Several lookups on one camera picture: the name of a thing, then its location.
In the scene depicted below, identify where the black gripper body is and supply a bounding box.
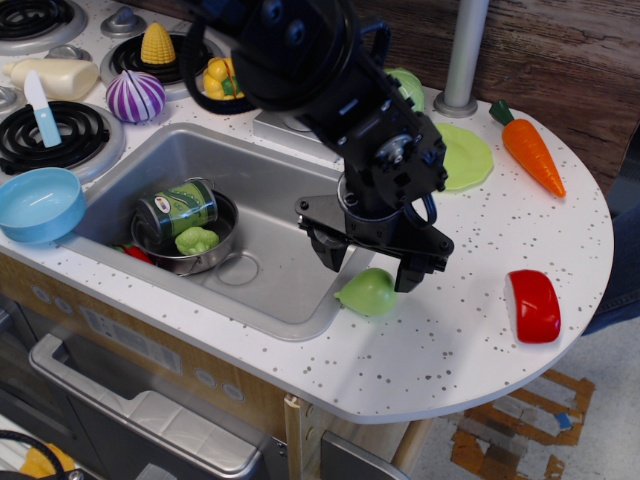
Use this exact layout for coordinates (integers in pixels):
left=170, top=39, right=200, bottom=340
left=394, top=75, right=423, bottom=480
left=295, top=177, right=454, bottom=259

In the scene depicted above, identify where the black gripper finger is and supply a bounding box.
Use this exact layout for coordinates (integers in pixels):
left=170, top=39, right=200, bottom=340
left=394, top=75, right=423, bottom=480
left=308, top=228, right=352, bottom=272
left=395, top=255, right=446, bottom=293

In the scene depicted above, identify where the green toy pear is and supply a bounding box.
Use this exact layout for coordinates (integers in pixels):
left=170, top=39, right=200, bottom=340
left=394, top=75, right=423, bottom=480
left=334, top=268, right=398, bottom=316

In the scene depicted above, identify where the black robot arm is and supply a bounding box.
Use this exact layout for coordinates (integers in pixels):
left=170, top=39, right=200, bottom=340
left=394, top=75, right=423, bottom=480
left=180, top=1, right=454, bottom=293

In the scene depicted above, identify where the blue plastic bowl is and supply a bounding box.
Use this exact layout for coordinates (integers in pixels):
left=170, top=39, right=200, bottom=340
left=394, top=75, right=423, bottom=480
left=1, top=167, right=86, bottom=244

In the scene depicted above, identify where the silver toy faucet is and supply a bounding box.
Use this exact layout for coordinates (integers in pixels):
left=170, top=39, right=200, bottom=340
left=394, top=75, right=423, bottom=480
left=253, top=111, right=341, bottom=163

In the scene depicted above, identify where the green plastic plate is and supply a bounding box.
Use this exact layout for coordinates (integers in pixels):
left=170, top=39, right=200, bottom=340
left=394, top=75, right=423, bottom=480
left=435, top=123, right=494, bottom=192

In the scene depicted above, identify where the red toy apple slice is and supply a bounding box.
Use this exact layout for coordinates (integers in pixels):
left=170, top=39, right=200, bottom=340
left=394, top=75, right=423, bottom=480
left=504, top=269, right=561, bottom=345

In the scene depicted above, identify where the grey metal sink basin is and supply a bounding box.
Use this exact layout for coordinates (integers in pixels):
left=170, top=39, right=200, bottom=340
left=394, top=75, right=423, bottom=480
left=62, top=123, right=373, bottom=341

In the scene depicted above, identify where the green toy cabbage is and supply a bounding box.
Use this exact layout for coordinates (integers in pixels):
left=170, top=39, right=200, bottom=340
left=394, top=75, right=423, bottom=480
left=385, top=67, right=425, bottom=113

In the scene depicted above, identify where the light green toy broccoli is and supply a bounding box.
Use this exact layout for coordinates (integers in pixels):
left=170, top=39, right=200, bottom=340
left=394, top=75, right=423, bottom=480
left=174, top=227, right=220, bottom=255

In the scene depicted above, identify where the grey metal pole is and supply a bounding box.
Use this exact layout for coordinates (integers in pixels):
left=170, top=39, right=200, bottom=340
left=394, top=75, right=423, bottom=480
left=434, top=0, right=489, bottom=118

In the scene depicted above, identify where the small steel pot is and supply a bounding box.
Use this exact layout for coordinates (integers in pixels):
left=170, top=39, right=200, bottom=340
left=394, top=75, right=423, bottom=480
left=130, top=189, right=239, bottom=276

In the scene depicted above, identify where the orange toy carrot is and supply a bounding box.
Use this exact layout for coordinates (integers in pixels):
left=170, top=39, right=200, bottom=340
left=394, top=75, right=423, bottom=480
left=489, top=100, right=566, bottom=198

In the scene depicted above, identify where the green toy tin can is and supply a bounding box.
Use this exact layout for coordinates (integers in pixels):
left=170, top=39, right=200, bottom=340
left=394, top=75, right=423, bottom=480
left=134, top=177, right=218, bottom=244

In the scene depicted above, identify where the yellow toy bell pepper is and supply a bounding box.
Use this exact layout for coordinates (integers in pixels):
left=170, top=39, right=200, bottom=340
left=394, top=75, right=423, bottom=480
left=202, top=57, right=245, bottom=101

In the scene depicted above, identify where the red toy pepper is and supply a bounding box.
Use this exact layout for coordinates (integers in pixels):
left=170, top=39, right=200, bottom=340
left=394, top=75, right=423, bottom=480
left=112, top=244, right=154, bottom=265

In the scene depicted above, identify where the purple toy onion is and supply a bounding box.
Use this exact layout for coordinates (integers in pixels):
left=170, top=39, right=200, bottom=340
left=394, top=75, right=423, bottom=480
left=106, top=70, right=166, bottom=123

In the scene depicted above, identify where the front left black burner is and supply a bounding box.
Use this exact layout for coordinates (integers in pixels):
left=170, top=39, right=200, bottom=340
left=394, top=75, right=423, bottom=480
left=1, top=101, right=126, bottom=184

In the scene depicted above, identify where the black burner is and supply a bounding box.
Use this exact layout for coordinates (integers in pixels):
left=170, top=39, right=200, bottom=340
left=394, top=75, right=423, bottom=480
left=1, top=0, right=87, bottom=56
left=100, top=32, right=222, bottom=101
left=1, top=101, right=126, bottom=184

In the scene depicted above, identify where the yellow toy corn cob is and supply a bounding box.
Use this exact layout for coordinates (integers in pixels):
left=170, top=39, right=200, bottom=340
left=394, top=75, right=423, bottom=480
left=140, top=22, right=177, bottom=65

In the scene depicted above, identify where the back right black burner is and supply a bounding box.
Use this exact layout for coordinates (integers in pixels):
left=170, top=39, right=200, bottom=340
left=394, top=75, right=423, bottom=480
left=100, top=32, right=222, bottom=101

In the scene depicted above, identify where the grey stove knob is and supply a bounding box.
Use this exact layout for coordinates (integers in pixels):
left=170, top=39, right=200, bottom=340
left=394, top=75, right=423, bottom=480
left=45, top=44, right=92, bottom=62
left=0, top=86, right=23, bottom=114
left=100, top=6, right=147, bottom=38

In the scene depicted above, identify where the cream toy bottle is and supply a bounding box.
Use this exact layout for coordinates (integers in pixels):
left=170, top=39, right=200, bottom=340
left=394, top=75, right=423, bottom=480
left=2, top=58, right=99, bottom=101

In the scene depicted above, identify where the grey stove knob middle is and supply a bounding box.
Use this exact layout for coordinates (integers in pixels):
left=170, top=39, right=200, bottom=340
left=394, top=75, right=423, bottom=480
left=45, top=44, right=92, bottom=62

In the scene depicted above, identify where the white blue toy knife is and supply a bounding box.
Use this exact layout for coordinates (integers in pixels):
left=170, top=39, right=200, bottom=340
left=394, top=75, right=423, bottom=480
left=24, top=70, right=62, bottom=148

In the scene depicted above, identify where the grey stove knob left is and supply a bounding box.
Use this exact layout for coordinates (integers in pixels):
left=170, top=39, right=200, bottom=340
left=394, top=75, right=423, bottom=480
left=0, top=86, right=23, bottom=114

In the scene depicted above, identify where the yellow toy on floor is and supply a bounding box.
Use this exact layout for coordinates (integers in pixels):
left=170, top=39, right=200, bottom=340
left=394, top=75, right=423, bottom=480
left=19, top=443, right=76, bottom=479

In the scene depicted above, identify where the back left black burner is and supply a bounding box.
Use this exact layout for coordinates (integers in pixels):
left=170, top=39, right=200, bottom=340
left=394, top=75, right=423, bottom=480
left=1, top=0, right=87, bottom=56

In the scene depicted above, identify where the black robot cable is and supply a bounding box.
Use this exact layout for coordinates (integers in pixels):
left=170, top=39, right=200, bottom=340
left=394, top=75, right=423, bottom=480
left=180, top=19, right=251, bottom=115

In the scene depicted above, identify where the silver oven door handle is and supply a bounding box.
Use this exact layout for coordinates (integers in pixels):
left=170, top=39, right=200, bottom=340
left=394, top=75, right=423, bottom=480
left=29, top=334, right=268, bottom=479

